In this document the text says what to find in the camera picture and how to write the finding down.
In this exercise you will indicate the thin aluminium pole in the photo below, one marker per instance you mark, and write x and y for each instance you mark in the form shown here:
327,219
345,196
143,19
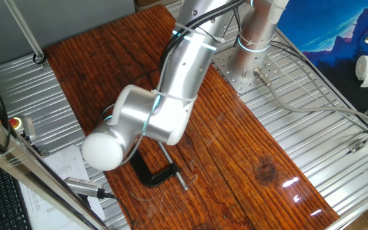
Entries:
24,30

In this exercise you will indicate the black C-clamp with steel screw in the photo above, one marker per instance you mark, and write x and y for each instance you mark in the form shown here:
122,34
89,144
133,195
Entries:
153,179

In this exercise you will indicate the printed paper sheet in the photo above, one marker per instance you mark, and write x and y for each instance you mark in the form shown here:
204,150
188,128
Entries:
65,163

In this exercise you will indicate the red emergency stop button box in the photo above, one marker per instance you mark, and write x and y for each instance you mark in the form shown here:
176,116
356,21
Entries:
15,123

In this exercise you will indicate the long aluminium frame bar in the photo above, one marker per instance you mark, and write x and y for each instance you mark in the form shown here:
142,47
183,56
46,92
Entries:
27,163

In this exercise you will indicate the blue mountain picture mat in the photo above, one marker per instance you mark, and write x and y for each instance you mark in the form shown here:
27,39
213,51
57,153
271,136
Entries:
324,28

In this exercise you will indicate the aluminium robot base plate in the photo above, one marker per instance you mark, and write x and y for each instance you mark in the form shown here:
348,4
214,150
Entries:
227,75

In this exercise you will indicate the black keyboard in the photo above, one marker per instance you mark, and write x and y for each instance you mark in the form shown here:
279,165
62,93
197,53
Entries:
2,198

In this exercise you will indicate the silver camera on stand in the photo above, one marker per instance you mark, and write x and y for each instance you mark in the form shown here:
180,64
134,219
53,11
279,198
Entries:
81,187

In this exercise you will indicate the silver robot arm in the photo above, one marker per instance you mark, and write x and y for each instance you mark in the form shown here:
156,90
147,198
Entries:
184,70

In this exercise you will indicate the brown wooden board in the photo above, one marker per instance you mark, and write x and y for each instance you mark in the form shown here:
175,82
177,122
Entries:
235,153

